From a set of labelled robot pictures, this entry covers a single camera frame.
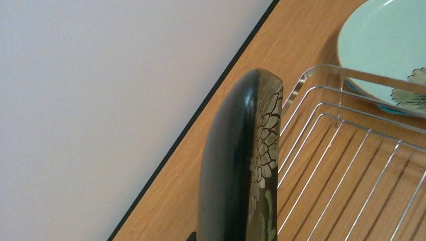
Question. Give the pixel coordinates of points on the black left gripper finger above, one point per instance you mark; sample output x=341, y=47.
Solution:
x=192, y=236

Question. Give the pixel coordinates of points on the black floral square plate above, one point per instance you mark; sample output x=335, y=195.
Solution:
x=239, y=167

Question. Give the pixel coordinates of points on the wire metal dish rack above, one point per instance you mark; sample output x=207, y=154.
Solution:
x=348, y=170

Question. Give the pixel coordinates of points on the light green round plate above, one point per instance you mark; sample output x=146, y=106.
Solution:
x=385, y=38

